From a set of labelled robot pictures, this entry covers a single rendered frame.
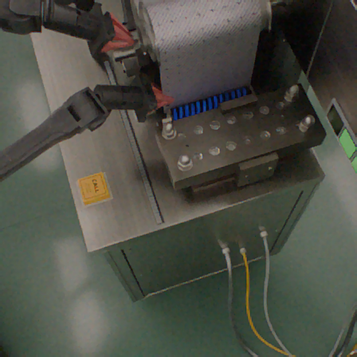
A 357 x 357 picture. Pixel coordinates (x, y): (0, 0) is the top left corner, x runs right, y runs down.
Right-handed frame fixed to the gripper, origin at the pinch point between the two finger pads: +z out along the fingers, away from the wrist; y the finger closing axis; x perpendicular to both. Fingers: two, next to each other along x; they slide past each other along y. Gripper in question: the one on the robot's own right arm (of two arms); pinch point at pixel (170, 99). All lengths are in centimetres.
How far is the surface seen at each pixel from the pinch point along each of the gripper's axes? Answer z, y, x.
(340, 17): 10.7, 13.0, 42.9
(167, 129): -2.7, 7.9, -1.7
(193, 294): 51, 29, -94
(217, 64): 5.6, 0.2, 14.1
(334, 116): 19.9, 23.3, 25.6
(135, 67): -8.8, -7.2, 2.7
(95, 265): 19, 4, -112
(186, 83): 1.0, 0.2, 6.7
